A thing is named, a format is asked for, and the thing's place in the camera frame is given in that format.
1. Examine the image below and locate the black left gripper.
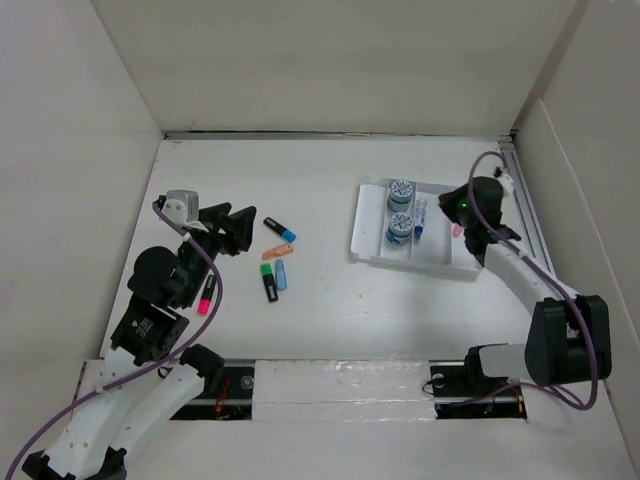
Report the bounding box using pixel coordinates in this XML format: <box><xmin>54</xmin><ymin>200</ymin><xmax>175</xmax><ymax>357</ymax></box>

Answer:
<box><xmin>180</xmin><ymin>201</ymin><xmax>256</xmax><ymax>306</ymax></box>

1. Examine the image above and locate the blue spray pen bottle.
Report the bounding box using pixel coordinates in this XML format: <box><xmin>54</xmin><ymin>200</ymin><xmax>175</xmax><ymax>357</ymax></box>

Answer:
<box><xmin>414</xmin><ymin>199</ymin><xmax>428</xmax><ymax>241</ymax></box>

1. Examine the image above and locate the large blue cleaning gel jar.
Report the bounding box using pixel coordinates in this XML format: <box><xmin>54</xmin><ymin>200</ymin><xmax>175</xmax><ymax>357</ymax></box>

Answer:
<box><xmin>387</xmin><ymin>179</ymin><xmax>415</xmax><ymax>213</ymax></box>

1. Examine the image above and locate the small blue cleaning gel jar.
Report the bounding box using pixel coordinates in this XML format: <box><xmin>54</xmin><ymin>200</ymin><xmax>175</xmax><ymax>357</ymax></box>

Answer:
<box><xmin>386</xmin><ymin>212</ymin><xmax>414</xmax><ymax>246</ymax></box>

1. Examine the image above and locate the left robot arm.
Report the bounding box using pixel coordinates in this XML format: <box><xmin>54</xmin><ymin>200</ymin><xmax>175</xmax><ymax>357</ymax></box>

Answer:
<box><xmin>11</xmin><ymin>192</ymin><xmax>257</xmax><ymax>479</ymax></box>

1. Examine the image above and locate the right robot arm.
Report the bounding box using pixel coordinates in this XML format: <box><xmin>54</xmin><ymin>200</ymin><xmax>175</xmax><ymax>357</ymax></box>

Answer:
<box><xmin>438</xmin><ymin>176</ymin><xmax>612</xmax><ymax>394</ymax></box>

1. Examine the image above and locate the black highlighter blue cap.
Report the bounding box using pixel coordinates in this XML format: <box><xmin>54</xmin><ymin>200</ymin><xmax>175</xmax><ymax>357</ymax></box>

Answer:
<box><xmin>263</xmin><ymin>217</ymin><xmax>296</xmax><ymax>243</ymax></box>

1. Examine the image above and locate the black highlighter with barcode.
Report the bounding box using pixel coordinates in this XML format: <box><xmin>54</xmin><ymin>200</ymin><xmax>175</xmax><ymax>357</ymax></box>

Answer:
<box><xmin>260</xmin><ymin>263</ymin><xmax>279</xmax><ymax>303</ymax></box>

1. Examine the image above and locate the black highlighter pink cap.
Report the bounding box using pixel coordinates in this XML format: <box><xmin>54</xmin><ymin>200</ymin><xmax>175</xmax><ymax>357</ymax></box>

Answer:
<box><xmin>197</xmin><ymin>274</ymin><xmax>217</xmax><ymax>316</ymax></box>

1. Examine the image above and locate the white plastic organizer tray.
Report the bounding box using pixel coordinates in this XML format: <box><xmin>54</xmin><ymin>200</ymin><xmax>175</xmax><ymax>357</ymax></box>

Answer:
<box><xmin>350</xmin><ymin>178</ymin><xmax>481</xmax><ymax>280</ymax></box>

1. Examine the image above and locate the white foam block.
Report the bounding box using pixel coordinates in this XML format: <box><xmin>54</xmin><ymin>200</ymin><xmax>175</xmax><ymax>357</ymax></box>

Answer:
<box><xmin>252</xmin><ymin>360</ymin><xmax>436</xmax><ymax>423</ymax></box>

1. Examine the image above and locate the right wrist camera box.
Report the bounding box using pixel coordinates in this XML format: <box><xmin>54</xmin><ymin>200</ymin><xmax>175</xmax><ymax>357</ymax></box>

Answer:
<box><xmin>493</xmin><ymin>167</ymin><xmax>515</xmax><ymax>198</ymax></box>

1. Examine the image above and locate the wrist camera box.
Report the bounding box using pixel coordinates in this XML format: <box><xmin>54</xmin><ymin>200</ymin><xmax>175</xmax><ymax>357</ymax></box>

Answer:
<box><xmin>161</xmin><ymin>190</ymin><xmax>199</xmax><ymax>226</ymax></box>
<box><xmin>493</xmin><ymin>167</ymin><xmax>515</xmax><ymax>198</ymax></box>

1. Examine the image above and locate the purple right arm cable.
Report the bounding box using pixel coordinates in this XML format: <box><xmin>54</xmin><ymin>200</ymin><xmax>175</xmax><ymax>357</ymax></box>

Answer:
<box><xmin>467</xmin><ymin>151</ymin><xmax>601</xmax><ymax>412</ymax></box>

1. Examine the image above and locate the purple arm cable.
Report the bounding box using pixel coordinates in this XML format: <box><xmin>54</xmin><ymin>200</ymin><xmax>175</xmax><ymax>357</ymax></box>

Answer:
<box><xmin>467</xmin><ymin>151</ymin><xmax>601</xmax><ymax>412</ymax></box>
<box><xmin>8</xmin><ymin>202</ymin><xmax>224</xmax><ymax>480</ymax></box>

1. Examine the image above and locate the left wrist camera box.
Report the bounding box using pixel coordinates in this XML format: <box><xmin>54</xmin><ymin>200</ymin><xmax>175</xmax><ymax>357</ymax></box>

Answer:
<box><xmin>161</xmin><ymin>190</ymin><xmax>199</xmax><ymax>226</ymax></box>

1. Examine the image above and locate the aluminium rail right side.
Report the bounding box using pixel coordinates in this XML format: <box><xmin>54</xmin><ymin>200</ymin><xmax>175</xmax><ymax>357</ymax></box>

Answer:
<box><xmin>498</xmin><ymin>136</ymin><xmax>556</xmax><ymax>275</ymax></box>

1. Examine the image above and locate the aluminium rail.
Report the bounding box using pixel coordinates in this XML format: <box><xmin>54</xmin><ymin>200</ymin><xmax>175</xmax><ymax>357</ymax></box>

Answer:
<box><xmin>164</xmin><ymin>130</ymin><xmax>515</xmax><ymax>142</ymax></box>
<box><xmin>498</xmin><ymin>136</ymin><xmax>556</xmax><ymax>275</ymax></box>

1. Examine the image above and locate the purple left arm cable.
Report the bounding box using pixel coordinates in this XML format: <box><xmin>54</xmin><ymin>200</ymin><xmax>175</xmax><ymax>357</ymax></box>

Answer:
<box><xmin>8</xmin><ymin>202</ymin><xmax>224</xmax><ymax>480</ymax></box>

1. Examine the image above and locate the aluminium rail at back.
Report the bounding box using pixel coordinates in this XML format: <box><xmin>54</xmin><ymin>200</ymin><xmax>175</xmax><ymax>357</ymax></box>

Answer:
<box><xmin>164</xmin><ymin>130</ymin><xmax>515</xmax><ymax>142</ymax></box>

